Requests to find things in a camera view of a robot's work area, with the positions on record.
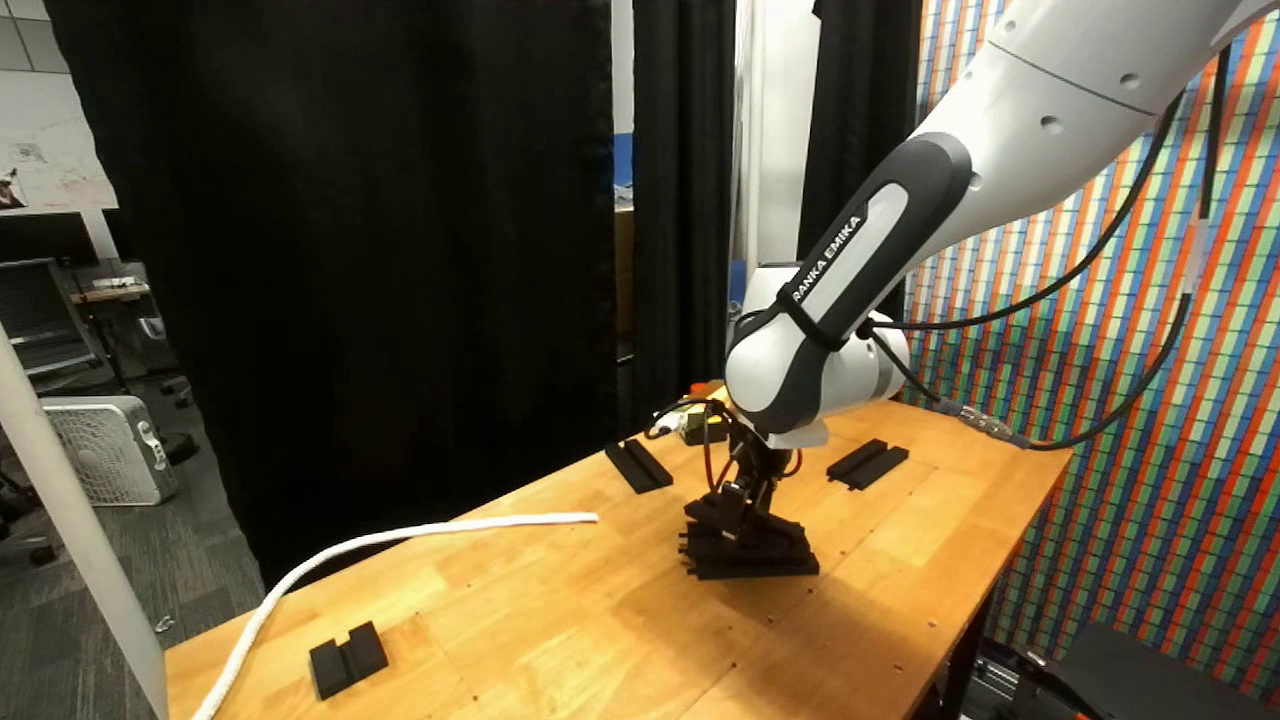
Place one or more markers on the black curtain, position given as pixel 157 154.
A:
pixel 682 201
pixel 855 105
pixel 344 242

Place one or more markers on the black case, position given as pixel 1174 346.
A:
pixel 1160 680

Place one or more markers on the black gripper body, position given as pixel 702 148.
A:
pixel 756 467

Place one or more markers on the white vertical post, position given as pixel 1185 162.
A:
pixel 774 132

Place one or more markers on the white metal pole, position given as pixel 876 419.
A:
pixel 80 545

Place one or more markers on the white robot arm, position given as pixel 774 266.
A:
pixel 1064 83

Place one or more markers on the dark monitor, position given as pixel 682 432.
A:
pixel 43 320

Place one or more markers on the grey perforated box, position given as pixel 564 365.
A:
pixel 106 455

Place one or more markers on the multicolour patterned backdrop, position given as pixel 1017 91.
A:
pixel 1174 532

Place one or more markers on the small black slotted block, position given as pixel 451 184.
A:
pixel 351 662

